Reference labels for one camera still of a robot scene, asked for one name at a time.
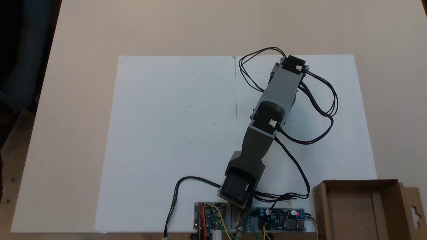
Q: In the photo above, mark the green circuit board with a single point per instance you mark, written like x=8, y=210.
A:
x=209, y=216

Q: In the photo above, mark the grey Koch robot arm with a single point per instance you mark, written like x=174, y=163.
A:
x=280, y=90

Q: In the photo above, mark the blue circuit board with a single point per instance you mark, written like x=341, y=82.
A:
x=282, y=220

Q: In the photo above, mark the brown cardboard box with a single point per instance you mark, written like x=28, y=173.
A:
x=363, y=210

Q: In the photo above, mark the metal camera stand with clamp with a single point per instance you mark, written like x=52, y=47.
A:
x=241, y=226

